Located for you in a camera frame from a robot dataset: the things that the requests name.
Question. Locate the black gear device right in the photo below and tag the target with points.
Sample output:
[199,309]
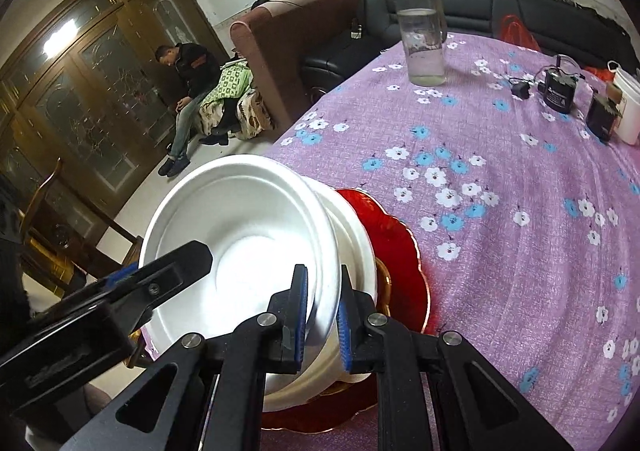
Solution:
[603,113]

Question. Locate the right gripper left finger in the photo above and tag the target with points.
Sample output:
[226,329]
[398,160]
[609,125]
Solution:
[206,393]

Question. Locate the large white paper bowl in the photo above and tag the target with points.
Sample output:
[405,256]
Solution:
[259,219]

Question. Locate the black gear device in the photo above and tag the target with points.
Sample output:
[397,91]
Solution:
[603,113]
[558,89]

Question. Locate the large red scalloped plate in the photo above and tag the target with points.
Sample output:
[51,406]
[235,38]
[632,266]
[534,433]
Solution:
[405,296]

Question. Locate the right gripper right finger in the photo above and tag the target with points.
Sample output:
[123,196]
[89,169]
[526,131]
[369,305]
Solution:
[435,392]

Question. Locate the clear green-lidded water bottle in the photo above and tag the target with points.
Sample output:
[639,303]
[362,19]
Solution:
[423,32]

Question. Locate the small red gold-rimmed plate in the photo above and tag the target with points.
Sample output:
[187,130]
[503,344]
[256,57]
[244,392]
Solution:
[382,290]

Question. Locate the wooden glass-door cabinet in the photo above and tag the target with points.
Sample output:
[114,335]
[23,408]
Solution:
[84,95]

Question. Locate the wooden chair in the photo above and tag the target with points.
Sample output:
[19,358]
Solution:
[55,254]

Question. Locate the purple floral tablecloth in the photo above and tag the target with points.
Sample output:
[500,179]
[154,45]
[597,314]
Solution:
[528,225]

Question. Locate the seated person in black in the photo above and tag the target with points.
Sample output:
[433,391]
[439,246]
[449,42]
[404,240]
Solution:
[199,72]

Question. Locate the black charger plug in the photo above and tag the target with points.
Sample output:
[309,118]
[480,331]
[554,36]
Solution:
[520,89]

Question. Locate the white paper plate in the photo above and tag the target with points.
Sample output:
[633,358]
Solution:
[356,253]

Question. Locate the red plastic bag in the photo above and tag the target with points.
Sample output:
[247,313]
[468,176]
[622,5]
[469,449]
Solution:
[514,32]

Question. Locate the white plastic jar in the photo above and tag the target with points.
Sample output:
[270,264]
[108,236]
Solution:
[628,127]

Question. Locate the brown armchair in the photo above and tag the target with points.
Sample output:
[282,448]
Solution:
[274,37]

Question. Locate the green patterned cloth bag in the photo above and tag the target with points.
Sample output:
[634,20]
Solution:
[235,78]

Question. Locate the black leather sofa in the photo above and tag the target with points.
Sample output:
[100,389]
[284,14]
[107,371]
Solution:
[558,26]

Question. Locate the black gear device left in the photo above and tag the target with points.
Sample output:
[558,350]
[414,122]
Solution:
[558,89]

